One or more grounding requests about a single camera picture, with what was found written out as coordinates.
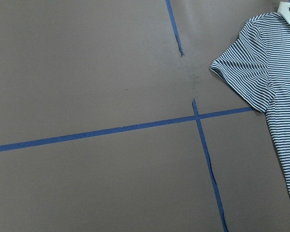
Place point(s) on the navy white striped polo shirt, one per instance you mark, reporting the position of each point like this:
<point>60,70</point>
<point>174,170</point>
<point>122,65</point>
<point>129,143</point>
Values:
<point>257,67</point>

